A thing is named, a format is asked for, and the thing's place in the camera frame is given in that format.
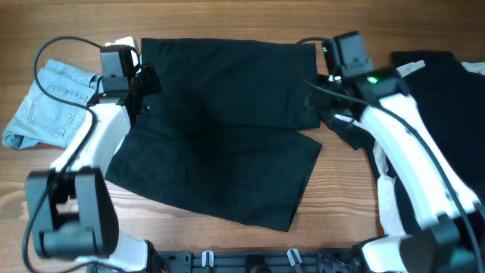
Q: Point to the black and white clothes pile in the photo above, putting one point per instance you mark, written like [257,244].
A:
[450,99]

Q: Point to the folded light blue denim shorts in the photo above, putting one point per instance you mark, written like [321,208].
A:
[41,119]

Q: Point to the black shorts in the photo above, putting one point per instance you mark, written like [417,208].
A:
[224,136]

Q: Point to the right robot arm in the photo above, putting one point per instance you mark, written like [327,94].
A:
[433,221]

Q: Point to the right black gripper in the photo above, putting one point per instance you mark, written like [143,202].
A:
[316,98]

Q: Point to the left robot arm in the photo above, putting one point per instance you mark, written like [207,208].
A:
[71,215]

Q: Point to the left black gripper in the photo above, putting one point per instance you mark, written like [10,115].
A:
[148,71]

